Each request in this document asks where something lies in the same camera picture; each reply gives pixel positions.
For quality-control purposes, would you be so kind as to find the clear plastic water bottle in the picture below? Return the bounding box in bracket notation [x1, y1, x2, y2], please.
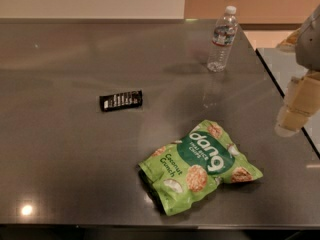
[207, 5, 238, 72]

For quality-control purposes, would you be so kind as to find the black snack bar wrapper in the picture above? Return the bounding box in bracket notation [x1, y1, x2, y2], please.
[99, 90, 143, 112]

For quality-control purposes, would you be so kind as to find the green rice chip bag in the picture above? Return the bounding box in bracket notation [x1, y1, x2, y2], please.
[139, 120, 263, 216]

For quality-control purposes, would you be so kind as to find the grey side table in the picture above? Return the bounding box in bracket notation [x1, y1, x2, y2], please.
[256, 48, 320, 157]

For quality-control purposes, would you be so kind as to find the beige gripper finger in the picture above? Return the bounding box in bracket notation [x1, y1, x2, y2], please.
[275, 71, 320, 137]

